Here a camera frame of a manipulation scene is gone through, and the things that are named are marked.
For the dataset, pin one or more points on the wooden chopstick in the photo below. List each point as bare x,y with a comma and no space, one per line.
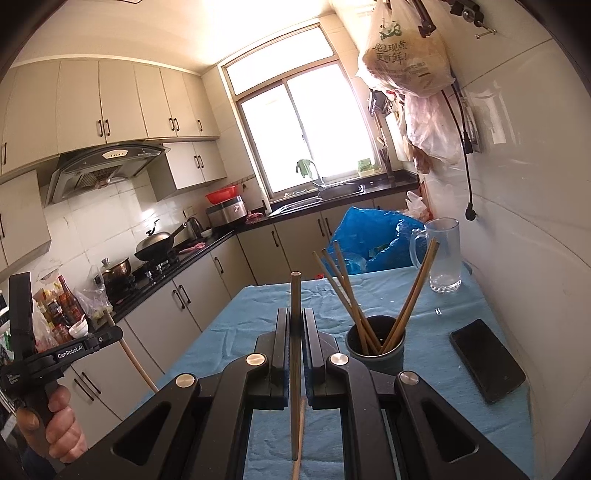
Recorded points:
344,272
301,429
339,296
417,286
295,295
424,285
345,288
134,360

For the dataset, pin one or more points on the dark sauce bottle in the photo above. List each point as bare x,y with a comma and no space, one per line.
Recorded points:
69,300

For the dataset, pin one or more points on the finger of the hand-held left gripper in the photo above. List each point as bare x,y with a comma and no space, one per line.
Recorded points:
111,336

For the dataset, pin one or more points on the kitchen window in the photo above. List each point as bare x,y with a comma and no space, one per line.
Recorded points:
300,129

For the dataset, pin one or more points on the black wok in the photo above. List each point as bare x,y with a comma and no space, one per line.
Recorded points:
157,244

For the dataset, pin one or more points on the glass mug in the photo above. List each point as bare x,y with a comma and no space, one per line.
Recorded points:
443,258

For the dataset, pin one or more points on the wall socket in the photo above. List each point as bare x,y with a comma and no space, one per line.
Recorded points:
473,124

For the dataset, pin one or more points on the steel kitchen sink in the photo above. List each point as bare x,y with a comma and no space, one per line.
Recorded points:
295,203

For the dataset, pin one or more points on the steel cooking pot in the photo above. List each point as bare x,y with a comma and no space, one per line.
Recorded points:
113,272

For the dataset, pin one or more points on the hanging kitchen utensils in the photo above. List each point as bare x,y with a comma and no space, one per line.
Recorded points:
381,115

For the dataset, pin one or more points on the green cloth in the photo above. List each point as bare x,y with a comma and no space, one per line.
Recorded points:
302,167

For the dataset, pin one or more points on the dark utensil holder cup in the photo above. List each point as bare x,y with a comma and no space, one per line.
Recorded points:
376,357

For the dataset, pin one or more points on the gas stove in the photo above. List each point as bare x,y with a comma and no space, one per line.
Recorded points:
154,268

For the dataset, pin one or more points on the blue tablecloth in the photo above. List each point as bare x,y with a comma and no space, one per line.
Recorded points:
221,332

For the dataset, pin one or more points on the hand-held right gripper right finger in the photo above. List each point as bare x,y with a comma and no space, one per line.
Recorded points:
311,350

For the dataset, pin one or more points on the clear hanging plastic bag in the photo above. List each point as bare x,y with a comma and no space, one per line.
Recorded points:
429,129

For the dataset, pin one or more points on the blue plastic bag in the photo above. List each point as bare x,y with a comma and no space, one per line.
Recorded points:
369,235

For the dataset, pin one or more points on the red plastic basin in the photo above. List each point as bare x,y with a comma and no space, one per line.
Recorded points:
224,196

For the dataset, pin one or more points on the beige upper kitchen cabinets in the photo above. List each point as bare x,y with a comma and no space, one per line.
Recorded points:
92,106

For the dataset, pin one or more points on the silver rice cooker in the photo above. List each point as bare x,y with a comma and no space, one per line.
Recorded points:
226,213

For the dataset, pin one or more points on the chrome faucet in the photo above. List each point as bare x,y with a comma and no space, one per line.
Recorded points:
317,177

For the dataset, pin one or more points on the person's left hand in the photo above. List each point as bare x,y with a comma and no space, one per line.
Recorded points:
64,429

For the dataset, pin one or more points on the steel range hood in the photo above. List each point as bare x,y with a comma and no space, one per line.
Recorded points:
101,166

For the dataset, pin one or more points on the condiment bottles group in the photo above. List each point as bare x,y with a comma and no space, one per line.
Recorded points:
46,323

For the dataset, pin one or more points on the electric kettle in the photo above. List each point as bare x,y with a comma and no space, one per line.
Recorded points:
194,228

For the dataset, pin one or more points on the wall hook rack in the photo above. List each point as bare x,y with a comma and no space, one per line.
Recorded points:
471,14

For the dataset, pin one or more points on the beige lower kitchen cabinets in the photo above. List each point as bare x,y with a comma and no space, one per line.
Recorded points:
207,286

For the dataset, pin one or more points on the white bowl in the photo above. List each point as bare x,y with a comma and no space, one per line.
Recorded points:
78,328

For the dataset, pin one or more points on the green box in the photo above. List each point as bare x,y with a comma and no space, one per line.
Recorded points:
365,165

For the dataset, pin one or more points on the printed hanging plastic bag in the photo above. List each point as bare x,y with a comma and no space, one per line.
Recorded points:
406,60

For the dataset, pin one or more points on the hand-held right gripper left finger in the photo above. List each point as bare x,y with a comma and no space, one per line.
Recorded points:
281,350

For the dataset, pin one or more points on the black smartphone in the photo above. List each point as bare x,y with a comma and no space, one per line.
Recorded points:
487,360

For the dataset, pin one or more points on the beige kitchen cabinets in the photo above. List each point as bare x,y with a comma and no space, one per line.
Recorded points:
92,106
207,286

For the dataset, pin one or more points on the white plastic bag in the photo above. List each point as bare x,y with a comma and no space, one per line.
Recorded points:
415,203

